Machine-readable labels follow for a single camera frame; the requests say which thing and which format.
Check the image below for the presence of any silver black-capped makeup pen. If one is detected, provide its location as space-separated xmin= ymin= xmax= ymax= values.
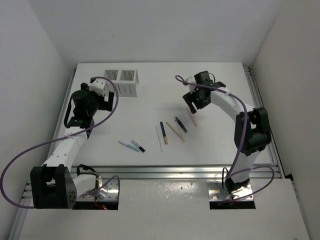
xmin=130 ymin=139 xmax=146 ymax=153

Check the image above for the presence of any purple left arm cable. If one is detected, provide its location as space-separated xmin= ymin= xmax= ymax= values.
xmin=0 ymin=76 xmax=121 ymax=209

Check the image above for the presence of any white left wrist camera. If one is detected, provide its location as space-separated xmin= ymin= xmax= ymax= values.
xmin=88 ymin=78 xmax=107 ymax=97

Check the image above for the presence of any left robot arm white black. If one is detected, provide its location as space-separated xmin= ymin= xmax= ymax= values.
xmin=30 ymin=79 xmax=115 ymax=209

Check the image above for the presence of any thin white eyeliner pencil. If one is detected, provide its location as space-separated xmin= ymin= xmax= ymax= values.
xmin=155 ymin=125 xmax=163 ymax=152

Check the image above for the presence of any aluminium front rail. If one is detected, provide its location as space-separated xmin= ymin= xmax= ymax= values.
xmin=23 ymin=163 xmax=283 ymax=180

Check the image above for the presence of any gold slim makeup pen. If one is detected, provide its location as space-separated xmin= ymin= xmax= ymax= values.
xmin=165 ymin=121 xmax=186 ymax=143

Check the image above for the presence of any black clear-capped makeup stick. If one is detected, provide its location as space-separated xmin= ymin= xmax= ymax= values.
xmin=175 ymin=117 xmax=188 ymax=133

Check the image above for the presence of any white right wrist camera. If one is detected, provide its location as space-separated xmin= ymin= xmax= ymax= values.
xmin=184 ymin=76 xmax=196 ymax=91

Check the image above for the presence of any dark green gold makeup pen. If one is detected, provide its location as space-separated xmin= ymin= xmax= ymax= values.
xmin=160 ymin=121 xmax=168 ymax=145

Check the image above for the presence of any white two-slot organizer box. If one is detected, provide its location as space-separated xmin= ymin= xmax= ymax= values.
xmin=103 ymin=69 xmax=139 ymax=98

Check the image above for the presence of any aluminium right side rail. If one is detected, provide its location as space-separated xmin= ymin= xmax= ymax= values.
xmin=243 ymin=66 xmax=285 ymax=178

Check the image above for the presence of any metal base plate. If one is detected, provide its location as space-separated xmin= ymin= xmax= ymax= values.
xmin=207 ymin=180 xmax=254 ymax=202
xmin=76 ymin=178 xmax=119 ymax=204

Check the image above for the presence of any aluminium rail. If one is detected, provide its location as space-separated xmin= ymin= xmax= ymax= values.
xmin=23 ymin=163 xmax=283 ymax=180
xmin=243 ymin=66 xmax=285 ymax=178

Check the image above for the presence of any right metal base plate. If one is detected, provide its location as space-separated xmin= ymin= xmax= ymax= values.
xmin=207 ymin=180 xmax=254 ymax=202

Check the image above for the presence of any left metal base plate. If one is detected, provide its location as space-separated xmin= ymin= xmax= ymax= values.
xmin=76 ymin=178 xmax=119 ymax=204

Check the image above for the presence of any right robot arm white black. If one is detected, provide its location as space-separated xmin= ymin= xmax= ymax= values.
xmin=175 ymin=71 xmax=272 ymax=194

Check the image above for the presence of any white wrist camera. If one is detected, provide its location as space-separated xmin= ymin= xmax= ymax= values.
xmin=184 ymin=76 xmax=196 ymax=91
xmin=88 ymin=78 xmax=107 ymax=97

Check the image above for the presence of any white light-blue makeup pen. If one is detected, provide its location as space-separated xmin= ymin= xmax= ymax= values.
xmin=117 ymin=140 xmax=140 ymax=152

